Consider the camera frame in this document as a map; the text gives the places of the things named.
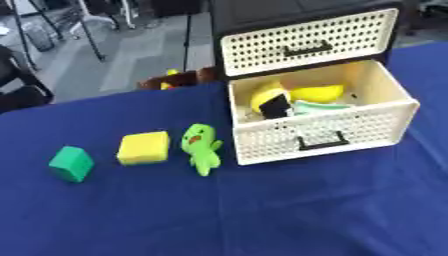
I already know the pale open drawer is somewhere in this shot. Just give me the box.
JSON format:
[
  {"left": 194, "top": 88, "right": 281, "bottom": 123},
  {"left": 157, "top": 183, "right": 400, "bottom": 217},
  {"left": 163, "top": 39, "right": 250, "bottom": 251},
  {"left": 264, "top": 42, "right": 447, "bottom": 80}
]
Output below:
[{"left": 225, "top": 59, "right": 422, "bottom": 167}]

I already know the pale closed drawer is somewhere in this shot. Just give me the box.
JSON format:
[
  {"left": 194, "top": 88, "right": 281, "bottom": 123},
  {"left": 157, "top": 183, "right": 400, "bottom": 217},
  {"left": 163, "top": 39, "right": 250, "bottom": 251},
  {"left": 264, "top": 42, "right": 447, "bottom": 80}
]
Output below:
[{"left": 218, "top": 7, "right": 401, "bottom": 78}]

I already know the green soft toy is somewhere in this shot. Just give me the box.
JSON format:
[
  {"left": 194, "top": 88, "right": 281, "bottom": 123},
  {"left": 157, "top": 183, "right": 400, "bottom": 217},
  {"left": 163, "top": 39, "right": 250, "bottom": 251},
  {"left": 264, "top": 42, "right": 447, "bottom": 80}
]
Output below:
[{"left": 180, "top": 123, "right": 226, "bottom": 177}]

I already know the black square block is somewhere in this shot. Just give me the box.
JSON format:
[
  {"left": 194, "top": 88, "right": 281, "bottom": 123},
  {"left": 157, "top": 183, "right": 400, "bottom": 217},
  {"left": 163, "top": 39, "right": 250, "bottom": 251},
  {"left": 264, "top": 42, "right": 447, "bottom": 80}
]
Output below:
[{"left": 257, "top": 93, "right": 293, "bottom": 120}]

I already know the brown box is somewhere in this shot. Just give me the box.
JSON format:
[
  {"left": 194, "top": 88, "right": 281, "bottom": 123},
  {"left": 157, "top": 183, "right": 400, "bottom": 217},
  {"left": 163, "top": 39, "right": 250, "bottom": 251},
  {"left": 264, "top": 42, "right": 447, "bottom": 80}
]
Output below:
[{"left": 136, "top": 66, "right": 219, "bottom": 91}]

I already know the yellow sponge block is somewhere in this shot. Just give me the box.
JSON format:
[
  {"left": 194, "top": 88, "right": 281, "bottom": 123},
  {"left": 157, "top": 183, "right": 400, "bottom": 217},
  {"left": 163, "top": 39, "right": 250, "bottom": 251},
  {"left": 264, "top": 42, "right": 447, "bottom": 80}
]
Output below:
[{"left": 115, "top": 130, "right": 172, "bottom": 166}]

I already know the black stand pole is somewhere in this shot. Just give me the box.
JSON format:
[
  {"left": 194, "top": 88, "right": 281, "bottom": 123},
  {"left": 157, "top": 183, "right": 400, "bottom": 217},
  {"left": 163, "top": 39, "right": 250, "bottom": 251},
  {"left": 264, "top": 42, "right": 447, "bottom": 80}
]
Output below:
[{"left": 180, "top": 13, "right": 195, "bottom": 73}]

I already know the pale green cloth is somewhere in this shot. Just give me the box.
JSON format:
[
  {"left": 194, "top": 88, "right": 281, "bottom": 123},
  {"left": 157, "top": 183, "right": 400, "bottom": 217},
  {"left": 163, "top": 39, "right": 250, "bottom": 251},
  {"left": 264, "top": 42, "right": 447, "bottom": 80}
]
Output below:
[{"left": 290, "top": 99, "right": 356, "bottom": 117}]

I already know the yellow toy lemon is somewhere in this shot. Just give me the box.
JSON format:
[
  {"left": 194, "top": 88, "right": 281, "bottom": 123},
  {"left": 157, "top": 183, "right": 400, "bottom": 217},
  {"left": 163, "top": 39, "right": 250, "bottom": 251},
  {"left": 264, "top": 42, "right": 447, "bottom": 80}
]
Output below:
[{"left": 288, "top": 84, "right": 347, "bottom": 104}]

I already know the black cabinet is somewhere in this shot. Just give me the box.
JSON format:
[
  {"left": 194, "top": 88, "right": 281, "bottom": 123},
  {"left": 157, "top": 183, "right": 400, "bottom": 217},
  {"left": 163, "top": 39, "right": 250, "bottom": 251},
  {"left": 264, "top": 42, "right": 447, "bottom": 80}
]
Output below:
[{"left": 206, "top": 0, "right": 406, "bottom": 81}]

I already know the green block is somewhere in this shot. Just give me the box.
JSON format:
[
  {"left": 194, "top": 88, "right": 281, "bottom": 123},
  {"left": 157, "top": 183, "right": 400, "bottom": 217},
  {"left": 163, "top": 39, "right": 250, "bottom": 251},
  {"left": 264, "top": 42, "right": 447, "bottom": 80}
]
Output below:
[{"left": 47, "top": 145, "right": 97, "bottom": 184}]

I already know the black tripod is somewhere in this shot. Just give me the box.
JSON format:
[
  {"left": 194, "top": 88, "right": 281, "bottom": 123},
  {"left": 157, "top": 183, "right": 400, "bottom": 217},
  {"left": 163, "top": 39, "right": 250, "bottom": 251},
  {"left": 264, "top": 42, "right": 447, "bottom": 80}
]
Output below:
[{"left": 7, "top": 0, "right": 107, "bottom": 72}]

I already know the black chair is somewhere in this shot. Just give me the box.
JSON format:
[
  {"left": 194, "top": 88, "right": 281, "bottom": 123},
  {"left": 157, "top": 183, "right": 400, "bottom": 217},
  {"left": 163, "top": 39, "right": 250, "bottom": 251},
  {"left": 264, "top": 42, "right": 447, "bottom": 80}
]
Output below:
[{"left": 0, "top": 44, "right": 56, "bottom": 114}]

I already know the black closed drawer handle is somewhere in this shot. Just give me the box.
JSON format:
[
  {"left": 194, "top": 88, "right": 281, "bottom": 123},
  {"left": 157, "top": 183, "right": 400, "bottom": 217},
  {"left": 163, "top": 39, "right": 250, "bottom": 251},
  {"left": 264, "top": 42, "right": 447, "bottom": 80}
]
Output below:
[{"left": 281, "top": 39, "right": 335, "bottom": 58}]

